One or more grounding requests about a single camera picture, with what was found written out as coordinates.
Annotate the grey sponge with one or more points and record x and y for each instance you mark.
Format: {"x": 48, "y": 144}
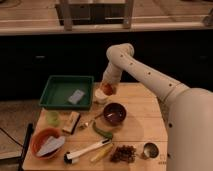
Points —
{"x": 76, "y": 96}

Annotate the green chili pepper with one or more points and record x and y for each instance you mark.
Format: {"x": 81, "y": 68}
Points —
{"x": 101, "y": 132}

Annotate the metal spoon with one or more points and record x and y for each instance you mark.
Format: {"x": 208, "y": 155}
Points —
{"x": 86, "y": 124}

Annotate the grey cloth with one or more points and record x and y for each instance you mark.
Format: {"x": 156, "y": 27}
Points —
{"x": 52, "y": 144}

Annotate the yellow banana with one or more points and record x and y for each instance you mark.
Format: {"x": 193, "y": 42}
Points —
{"x": 103, "y": 152}

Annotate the white paper cup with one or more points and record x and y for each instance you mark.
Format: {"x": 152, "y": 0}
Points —
{"x": 101, "y": 98}

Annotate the light green plastic cup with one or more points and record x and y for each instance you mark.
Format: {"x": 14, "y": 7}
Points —
{"x": 52, "y": 118}

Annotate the wooden chair frame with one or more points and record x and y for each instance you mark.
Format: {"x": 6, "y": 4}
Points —
{"x": 100, "y": 13}

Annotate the green plastic tray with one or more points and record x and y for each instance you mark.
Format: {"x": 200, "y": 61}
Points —
{"x": 59, "y": 88}

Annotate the white black handled tool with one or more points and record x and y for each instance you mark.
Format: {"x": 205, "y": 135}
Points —
{"x": 69, "y": 157}

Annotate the orange bowl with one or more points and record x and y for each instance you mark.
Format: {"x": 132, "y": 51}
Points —
{"x": 40, "y": 138}

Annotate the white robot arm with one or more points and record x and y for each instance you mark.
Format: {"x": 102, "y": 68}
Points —
{"x": 190, "y": 123}

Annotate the small metal cup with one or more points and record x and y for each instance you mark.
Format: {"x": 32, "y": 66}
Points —
{"x": 150, "y": 150}

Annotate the wooden block brush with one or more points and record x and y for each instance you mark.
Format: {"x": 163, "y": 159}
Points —
{"x": 71, "y": 122}

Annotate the red apple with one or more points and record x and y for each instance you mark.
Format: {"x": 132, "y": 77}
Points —
{"x": 107, "y": 89}

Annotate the dark purple bowl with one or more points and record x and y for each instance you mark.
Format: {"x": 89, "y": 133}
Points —
{"x": 114, "y": 113}

